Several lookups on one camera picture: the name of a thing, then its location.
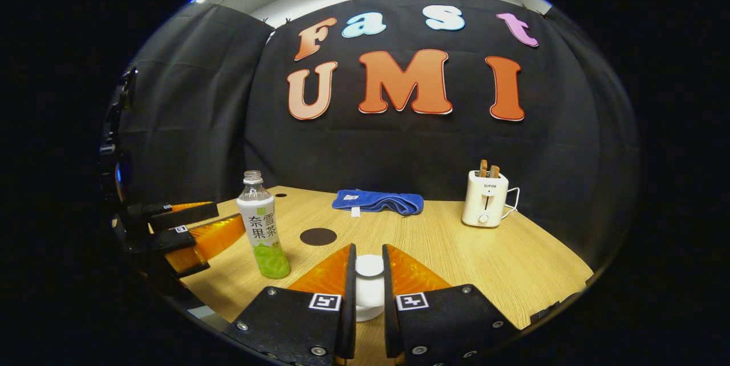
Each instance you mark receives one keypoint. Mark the white toaster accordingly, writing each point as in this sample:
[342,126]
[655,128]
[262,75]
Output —
[482,203]

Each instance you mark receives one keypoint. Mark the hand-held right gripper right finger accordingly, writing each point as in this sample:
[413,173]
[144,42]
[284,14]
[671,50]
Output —
[390,309]

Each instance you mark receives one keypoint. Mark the dark brown round coaster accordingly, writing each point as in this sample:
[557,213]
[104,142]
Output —
[318,236]

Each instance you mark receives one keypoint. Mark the brown toast slice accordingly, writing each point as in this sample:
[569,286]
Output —
[483,169]
[495,172]

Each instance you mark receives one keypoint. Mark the black backdrop cloth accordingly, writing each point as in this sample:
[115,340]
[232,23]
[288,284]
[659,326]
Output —
[399,149]

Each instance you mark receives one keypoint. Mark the blue towel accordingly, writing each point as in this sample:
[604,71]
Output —
[379,202]

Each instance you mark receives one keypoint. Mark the white teacup lid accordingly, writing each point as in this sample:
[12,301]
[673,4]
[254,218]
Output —
[369,266]

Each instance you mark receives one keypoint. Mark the green white label water bottle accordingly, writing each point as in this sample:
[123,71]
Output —
[259,223]

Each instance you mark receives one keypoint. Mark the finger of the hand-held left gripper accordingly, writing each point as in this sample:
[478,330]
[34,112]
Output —
[188,216]
[217,238]

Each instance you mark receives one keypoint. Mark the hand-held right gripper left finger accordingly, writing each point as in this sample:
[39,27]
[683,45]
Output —
[349,309]

